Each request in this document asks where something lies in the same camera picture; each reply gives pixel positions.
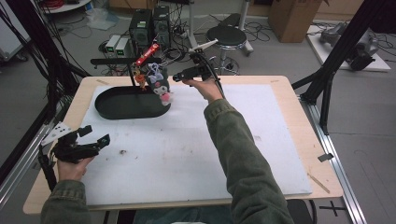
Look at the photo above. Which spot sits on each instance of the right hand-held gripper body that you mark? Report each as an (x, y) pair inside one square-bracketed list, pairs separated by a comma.
[(204, 70)]

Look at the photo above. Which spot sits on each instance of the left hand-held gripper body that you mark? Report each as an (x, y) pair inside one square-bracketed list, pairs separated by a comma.
[(70, 151)]

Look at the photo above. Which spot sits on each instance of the black hanger stand oval tray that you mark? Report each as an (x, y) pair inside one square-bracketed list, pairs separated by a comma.
[(124, 105)]

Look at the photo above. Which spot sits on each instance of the person's right hand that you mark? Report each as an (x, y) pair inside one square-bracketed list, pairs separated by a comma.
[(207, 90)]

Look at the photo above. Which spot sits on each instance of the person's left hand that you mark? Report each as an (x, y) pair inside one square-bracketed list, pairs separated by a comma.
[(73, 171)]

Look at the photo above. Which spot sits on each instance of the black round stool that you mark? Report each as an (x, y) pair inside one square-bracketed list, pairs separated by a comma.
[(229, 35)]

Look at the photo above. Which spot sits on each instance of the grey desk leg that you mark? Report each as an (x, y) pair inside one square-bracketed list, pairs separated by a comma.
[(193, 28), (246, 31)]

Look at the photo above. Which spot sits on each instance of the black computer tower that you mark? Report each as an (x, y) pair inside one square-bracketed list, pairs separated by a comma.
[(162, 26), (140, 31)]

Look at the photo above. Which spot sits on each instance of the small white power box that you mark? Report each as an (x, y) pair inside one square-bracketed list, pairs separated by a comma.
[(123, 47), (112, 43)]

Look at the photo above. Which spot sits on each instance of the white foam mat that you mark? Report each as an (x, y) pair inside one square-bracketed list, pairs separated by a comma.
[(171, 149)]

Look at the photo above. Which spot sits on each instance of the clear plastic bag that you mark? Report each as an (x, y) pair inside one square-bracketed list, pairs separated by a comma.
[(101, 18)]

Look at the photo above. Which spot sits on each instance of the brown cardboard box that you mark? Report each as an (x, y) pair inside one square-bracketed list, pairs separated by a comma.
[(292, 20)]

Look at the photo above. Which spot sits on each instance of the person's legs in jeans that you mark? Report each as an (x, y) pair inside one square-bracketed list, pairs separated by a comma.
[(186, 216)]

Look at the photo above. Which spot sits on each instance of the grey case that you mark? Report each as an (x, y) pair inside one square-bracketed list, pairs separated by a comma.
[(11, 34)]

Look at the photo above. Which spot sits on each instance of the white round table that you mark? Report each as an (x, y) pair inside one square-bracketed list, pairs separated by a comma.
[(68, 6)]

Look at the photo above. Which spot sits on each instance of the light wooden table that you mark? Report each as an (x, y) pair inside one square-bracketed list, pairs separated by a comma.
[(308, 155)]

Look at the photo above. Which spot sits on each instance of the black tape piece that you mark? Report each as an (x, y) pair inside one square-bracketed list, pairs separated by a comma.
[(325, 157)]

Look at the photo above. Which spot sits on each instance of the grey machine on board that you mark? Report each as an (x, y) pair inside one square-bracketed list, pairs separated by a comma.
[(362, 49)]

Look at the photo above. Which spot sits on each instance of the thin wooden stick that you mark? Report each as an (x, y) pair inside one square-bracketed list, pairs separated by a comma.
[(319, 183)]

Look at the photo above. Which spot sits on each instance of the white floor board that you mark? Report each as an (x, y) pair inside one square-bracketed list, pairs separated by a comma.
[(378, 63)]

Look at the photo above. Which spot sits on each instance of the aluminium rail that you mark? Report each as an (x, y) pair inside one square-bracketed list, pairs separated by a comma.
[(342, 186), (21, 155)]

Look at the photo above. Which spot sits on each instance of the black metal frame post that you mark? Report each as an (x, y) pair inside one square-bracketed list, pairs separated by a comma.
[(339, 53), (40, 40)]

